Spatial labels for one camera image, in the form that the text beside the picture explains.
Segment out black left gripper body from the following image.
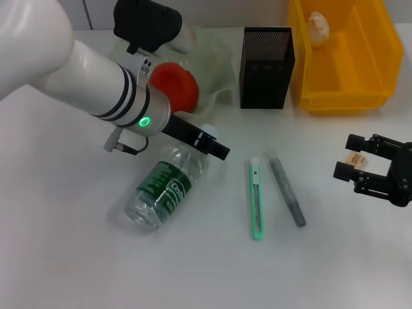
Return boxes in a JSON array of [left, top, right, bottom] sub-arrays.
[[160, 114, 215, 157]]

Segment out white paper ball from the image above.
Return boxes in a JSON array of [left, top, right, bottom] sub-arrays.
[[305, 12, 331, 48]]

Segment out mint green utility knife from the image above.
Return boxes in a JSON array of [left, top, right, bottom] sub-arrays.
[[249, 156, 267, 241]]

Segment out clear water bottle green label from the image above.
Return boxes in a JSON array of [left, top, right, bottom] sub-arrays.
[[124, 124, 220, 236]]

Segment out grey marker pen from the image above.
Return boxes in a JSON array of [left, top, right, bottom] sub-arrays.
[[264, 151, 307, 228]]

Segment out beige eraser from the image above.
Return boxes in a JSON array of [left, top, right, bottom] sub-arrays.
[[346, 151, 368, 168]]

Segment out translucent green wavy fruit plate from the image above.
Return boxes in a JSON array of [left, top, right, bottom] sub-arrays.
[[109, 24, 238, 118]]

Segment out black mesh pen holder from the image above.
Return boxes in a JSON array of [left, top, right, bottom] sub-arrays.
[[239, 26, 296, 109]]

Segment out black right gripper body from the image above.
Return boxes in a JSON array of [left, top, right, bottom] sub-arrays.
[[386, 141, 412, 207]]

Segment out yellow plastic bin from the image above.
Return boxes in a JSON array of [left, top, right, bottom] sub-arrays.
[[286, 0, 405, 112]]

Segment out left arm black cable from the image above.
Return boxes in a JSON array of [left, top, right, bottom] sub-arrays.
[[102, 127, 149, 156]]

